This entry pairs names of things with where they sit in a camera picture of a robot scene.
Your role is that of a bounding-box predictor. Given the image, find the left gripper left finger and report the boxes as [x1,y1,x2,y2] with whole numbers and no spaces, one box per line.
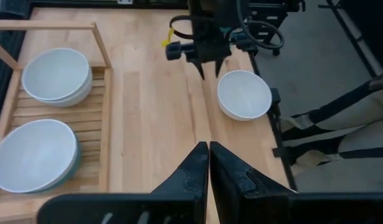
[37,141,210,224]

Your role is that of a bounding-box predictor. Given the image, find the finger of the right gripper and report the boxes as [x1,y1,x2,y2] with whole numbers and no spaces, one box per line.
[215,56,226,78]
[193,58,206,81]

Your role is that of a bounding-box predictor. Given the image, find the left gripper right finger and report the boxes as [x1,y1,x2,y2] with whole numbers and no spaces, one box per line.
[210,141,383,224]

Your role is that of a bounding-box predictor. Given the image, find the white ceramic bowl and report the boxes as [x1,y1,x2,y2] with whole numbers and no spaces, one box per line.
[39,70,94,108]
[0,119,78,194]
[217,69,273,122]
[21,47,91,102]

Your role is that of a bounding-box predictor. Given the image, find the dark green bowl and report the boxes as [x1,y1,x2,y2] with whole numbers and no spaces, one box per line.
[32,133,83,195]

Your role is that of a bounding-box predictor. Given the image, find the wooden slatted shelf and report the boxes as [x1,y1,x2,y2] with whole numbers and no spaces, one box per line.
[0,20,114,224]

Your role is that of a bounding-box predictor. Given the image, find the person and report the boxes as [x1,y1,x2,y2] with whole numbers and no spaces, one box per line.
[280,67,383,194]

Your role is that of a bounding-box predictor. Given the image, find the black mesh computer case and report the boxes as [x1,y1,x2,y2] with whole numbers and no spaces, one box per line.
[0,0,33,20]

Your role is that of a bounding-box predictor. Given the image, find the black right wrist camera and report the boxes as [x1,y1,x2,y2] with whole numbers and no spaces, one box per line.
[165,41,197,62]

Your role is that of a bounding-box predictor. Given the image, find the thin black camera cable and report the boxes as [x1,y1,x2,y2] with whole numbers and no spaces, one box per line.
[168,14,197,40]

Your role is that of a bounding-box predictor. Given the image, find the yellow cable tag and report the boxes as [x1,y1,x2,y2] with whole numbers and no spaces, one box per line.
[162,27,175,48]

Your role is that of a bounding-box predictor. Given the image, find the black stand frame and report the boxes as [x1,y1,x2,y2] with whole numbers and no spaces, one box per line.
[247,0,306,57]

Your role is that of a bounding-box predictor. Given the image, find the thick black cable loop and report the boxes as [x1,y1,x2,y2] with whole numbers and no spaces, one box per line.
[236,0,285,51]

